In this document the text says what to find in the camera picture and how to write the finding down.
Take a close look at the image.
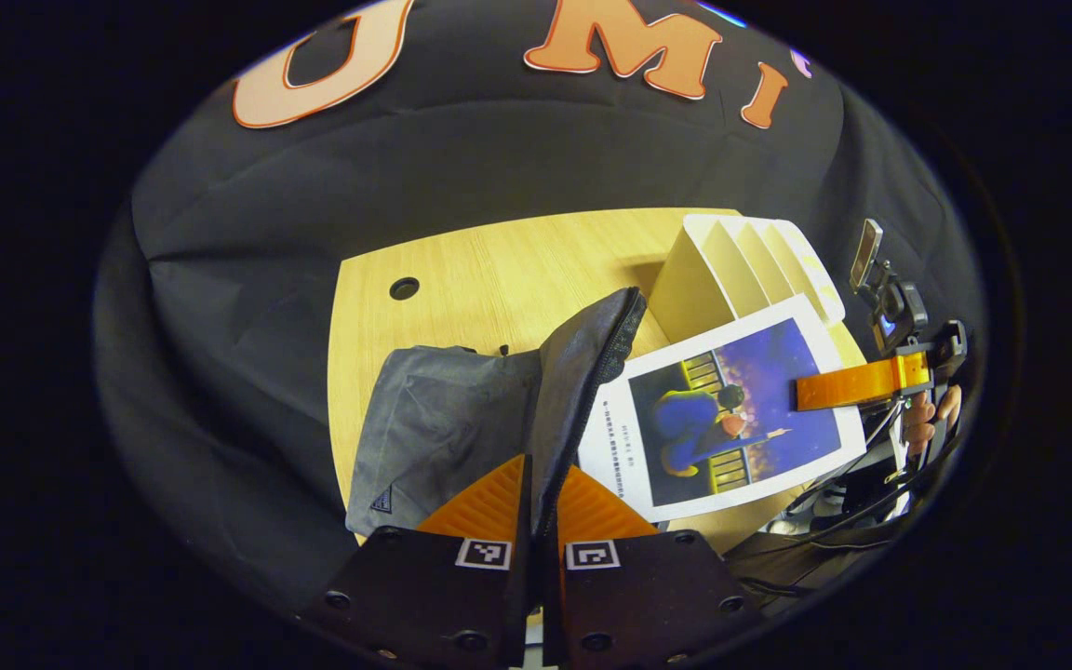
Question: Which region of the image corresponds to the grey schoolbag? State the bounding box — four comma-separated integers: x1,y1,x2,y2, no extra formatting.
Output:
345,287,649,545

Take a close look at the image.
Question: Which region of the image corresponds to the cream plastic bookshelf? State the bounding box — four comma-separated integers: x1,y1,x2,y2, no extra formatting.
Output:
648,214,846,347

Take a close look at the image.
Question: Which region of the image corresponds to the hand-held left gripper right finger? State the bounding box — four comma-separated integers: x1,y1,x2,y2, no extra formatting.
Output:
543,465,765,670

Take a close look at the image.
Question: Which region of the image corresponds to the blue cover book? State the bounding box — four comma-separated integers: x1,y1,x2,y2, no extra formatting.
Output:
578,293,867,524

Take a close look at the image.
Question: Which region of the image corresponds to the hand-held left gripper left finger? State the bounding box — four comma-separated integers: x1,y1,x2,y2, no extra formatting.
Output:
299,454,534,670

